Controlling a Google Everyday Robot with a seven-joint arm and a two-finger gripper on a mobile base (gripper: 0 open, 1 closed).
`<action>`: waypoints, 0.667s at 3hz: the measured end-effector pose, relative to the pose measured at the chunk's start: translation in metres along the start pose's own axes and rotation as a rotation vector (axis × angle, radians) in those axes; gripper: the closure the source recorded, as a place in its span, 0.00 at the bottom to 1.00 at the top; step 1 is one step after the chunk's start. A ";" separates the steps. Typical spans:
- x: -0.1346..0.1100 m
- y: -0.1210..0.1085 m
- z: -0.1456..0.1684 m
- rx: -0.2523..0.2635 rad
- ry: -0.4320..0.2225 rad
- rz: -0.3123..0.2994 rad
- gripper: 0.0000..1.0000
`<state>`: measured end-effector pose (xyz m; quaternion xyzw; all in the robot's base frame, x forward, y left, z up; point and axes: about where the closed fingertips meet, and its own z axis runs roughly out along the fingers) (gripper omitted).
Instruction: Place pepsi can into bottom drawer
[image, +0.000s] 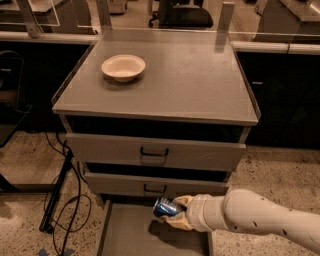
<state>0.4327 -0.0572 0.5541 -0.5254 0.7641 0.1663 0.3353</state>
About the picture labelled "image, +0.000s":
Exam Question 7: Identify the black drawer handle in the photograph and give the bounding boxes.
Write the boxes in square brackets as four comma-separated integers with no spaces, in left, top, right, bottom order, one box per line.
[140,147,169,157]
[143,184,167,194]

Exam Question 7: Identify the middle grey drawer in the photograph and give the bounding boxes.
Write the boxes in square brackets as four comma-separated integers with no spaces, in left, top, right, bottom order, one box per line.
[85,172,228,199]

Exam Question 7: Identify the black office chair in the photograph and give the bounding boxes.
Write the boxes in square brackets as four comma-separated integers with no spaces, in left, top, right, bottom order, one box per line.
[148,0,213,29]

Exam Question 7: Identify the black middle drawer handle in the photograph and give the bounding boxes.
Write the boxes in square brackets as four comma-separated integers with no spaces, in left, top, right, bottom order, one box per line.
[143,184,167,194]

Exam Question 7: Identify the grey drawer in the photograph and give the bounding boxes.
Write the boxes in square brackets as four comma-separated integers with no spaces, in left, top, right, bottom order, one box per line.
[94,196,212,256]
[66,133,246,172]
[85,172,228,199]

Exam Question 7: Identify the black floor cables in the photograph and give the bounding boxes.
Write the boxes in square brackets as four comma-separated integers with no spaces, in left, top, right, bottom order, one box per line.
[42,131,92,256]

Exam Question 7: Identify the black top drawer handle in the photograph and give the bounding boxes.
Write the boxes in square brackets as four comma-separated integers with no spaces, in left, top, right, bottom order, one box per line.
[140,147,169,157]

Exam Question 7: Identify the blue pepsi can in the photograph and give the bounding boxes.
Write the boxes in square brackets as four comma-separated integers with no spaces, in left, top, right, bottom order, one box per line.
[153,197,184,218]

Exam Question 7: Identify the white paper bowl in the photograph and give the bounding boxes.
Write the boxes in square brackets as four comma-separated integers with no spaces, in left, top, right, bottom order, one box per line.
[101,55,146,83]

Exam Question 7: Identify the top grey drawer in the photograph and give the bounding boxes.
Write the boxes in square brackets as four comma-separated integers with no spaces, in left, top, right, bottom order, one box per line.
[66,133,246,172]

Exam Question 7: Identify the bottom grey drawer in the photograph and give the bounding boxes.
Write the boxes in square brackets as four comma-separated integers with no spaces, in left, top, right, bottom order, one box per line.
[94,196,212,256]

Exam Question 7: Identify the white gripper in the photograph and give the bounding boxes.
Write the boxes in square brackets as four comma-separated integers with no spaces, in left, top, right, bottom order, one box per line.
[159,194,213,232]

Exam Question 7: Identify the grey drawer cabinet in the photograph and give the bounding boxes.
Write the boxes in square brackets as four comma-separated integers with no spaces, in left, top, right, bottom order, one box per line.
[50,28,261,256]

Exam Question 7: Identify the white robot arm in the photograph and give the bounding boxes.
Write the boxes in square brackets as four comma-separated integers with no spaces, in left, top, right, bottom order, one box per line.
[153,189,320,254]

